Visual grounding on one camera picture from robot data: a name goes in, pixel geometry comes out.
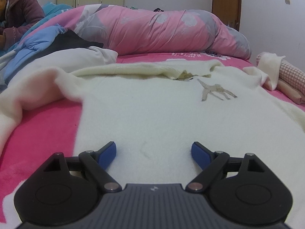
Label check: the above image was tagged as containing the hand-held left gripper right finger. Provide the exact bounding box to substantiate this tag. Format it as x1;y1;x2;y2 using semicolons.
185;141;265;192

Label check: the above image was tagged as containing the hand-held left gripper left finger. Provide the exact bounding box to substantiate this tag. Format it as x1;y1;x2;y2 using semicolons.
43;141;122;192

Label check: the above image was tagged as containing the white fluffy sweater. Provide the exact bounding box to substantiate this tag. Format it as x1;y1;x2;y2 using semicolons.
0;52;305;220

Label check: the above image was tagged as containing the pink floral bed blanket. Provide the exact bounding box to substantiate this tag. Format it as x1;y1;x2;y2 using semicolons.
0;51;305;229

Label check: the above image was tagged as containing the pale pink white garment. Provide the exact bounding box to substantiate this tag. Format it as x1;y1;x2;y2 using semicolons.
0;46;118;89

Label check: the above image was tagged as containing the beige folded garment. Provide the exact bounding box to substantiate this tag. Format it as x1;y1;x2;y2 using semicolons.
262;79;305;105

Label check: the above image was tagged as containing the black garment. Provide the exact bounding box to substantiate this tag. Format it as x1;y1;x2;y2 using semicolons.
45;30;104;55

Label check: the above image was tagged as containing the pink checked folded garment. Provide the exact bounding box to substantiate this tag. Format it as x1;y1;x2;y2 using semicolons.
256;52;305;91

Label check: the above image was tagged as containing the pink grey floral quilt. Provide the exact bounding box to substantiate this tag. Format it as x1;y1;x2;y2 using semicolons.
43;4;252;60

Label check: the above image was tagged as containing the brown wooden door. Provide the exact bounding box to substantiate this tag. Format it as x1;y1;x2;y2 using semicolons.
212;0;242;31

